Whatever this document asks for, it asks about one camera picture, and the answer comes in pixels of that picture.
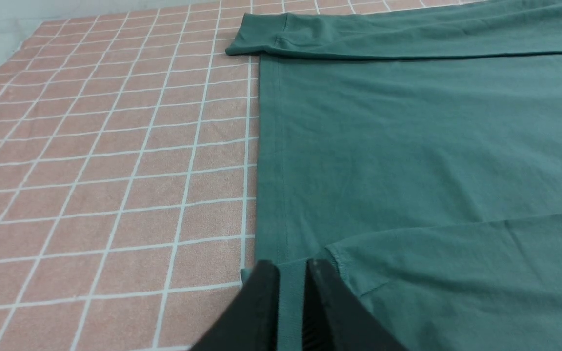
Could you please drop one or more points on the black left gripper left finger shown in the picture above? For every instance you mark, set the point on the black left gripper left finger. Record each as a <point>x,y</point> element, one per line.
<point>250,321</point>

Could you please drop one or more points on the pink checkered tablecloth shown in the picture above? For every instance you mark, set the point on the pink checkered tablecloth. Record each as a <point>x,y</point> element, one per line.
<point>128,158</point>

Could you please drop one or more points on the green long-sleeve shirt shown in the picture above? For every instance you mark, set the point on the green long-sleeve shirt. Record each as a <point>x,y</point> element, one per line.
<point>420,153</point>

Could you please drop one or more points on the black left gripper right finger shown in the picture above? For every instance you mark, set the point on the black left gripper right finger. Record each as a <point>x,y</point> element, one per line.
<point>333,319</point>

